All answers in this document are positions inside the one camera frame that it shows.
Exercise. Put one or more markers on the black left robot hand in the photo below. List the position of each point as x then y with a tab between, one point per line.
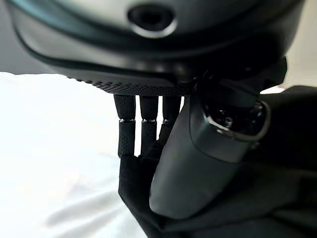
153	62

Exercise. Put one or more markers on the black garment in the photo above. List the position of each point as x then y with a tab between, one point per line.
272	188

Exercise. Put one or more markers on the white bed sheet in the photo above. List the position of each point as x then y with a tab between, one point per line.
59	153

